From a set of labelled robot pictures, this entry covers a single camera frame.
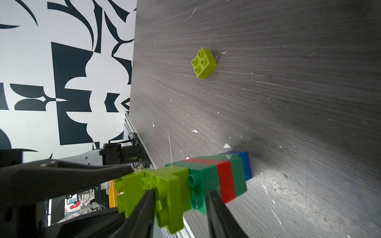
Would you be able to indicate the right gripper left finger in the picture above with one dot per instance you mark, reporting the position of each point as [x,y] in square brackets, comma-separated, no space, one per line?
[141,221]

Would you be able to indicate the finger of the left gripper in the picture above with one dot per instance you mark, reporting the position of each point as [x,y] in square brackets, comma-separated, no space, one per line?
[98,224]
[29,183]

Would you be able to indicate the small lime lego brick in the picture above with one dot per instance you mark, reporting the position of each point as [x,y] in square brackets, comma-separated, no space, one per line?
[204,63]
[130,192]

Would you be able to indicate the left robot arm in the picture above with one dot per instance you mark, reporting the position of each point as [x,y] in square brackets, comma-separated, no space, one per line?
[28,221]

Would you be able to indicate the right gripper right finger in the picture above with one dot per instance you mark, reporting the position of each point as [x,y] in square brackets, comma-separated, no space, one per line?
[221,222]

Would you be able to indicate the long lime lego brick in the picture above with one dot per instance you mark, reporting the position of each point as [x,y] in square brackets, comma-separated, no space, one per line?
[172,193]

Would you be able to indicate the dark green lego brick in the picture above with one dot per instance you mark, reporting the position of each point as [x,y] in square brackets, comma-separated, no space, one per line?
[240,186]
[201,179]

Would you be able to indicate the red lego brick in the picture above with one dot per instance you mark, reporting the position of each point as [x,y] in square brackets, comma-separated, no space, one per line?
[225,177]

